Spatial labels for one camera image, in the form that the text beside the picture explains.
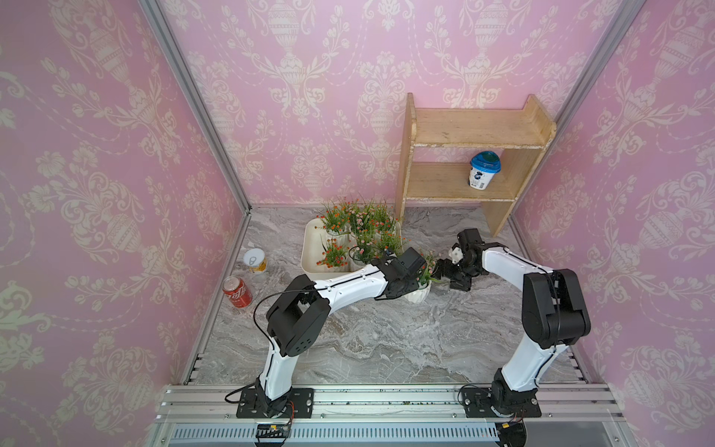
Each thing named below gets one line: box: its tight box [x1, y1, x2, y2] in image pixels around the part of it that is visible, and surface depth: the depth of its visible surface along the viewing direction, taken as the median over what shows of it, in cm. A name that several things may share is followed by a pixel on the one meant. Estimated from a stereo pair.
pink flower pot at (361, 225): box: [348, 206, 377, 247], surface depth 98 cm
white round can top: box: [242, 247, 266, 268], surface depth 99 cm
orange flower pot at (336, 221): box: [313, 205, 351, 236], surface depth 101 cm
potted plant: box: [372, 202, 402, 236], surface depth 102 cm
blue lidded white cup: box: [468, 150, 502, 191], surface depth 94 cm
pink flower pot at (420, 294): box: [404, 280, 432, 304], surface depth 91 cm
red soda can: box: [221, 275, 254, 309], surface depth 87 cm
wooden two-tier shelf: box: [395, 93, 557, 238], surface depth 89 cm
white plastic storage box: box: [300, 217, 404, 280], surface depth 97 cm
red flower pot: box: [316, 237, 351, 269], surface depth 90 cm
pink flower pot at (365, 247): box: [348, 226, 379, 265], surface depth 94 cm
